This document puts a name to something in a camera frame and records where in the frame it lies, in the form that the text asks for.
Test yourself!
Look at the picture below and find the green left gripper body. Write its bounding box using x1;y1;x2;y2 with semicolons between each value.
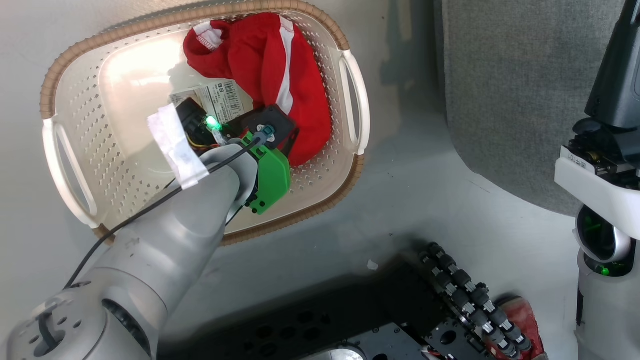
242;131;292;216

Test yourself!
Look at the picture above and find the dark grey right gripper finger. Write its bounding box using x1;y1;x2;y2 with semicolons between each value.
585;0;640;132

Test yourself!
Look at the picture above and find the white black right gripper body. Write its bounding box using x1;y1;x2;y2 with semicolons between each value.
554;117;640;227

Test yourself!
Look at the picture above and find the red and white garment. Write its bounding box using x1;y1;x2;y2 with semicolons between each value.
182;12;333;168

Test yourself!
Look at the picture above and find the printed paper label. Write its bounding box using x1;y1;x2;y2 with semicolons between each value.
169;80;257;126

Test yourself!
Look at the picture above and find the black electronics box green light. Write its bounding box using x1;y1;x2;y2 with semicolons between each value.
176;97;223;151

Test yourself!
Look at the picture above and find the grey fabric panel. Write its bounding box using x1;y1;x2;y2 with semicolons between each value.
440;0;627;217

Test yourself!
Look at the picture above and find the white tape tag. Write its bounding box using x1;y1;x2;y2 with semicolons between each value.
147;103;210;190

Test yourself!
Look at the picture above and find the white perforated laundry basket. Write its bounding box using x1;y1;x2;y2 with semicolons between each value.
40;0;371;247

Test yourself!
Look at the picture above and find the black roller omni wheel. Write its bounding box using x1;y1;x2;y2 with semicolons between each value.
419;242;534;359

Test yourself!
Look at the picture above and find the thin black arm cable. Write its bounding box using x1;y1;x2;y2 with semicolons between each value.
64;137;263;291

